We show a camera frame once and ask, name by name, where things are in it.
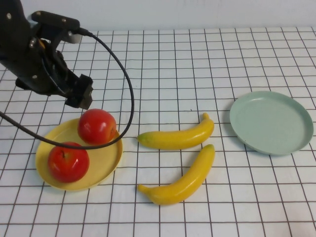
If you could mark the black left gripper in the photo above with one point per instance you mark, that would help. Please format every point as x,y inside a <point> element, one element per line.
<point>66,79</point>

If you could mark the red apple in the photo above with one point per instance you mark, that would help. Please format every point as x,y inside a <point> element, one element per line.
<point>67,165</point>
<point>96,126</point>

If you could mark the yellow banana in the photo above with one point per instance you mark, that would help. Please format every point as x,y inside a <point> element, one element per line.
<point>182,187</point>
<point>175,139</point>

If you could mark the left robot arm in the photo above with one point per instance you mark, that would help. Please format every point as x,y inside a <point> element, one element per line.
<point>17,49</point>

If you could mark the yellow round plate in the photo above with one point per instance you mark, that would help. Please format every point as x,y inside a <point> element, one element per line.
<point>103,160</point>

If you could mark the pale green round plate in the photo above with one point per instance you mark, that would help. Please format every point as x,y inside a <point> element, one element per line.
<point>269,123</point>

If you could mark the white grid tablecloth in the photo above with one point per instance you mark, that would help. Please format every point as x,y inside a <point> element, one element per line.
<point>197,61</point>

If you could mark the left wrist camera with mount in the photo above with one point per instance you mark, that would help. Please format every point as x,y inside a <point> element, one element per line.
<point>56,21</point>

